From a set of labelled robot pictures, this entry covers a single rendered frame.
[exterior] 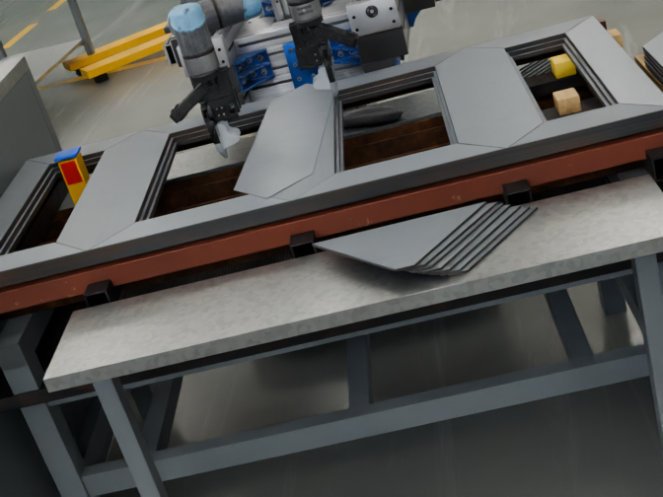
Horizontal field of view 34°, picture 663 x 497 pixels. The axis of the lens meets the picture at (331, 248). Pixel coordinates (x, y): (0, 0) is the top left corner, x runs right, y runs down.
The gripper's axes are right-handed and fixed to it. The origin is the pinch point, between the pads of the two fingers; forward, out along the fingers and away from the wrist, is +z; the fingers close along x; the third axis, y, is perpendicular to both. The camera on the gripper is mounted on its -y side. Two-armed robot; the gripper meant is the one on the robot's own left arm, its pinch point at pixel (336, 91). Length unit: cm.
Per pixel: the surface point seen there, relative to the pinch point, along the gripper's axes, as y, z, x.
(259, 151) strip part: 19.0, 0.6, 28.0
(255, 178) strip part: 19.2, 0.6, 44.9
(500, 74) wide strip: -39.7, 0.9, 16.6
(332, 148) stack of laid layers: 1.5, 0.8, 37.8
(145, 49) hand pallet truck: 149, 76, -441
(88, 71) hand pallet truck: 185, 75, -420
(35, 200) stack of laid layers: 78, 2, 18
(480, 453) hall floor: -14, 86, 45
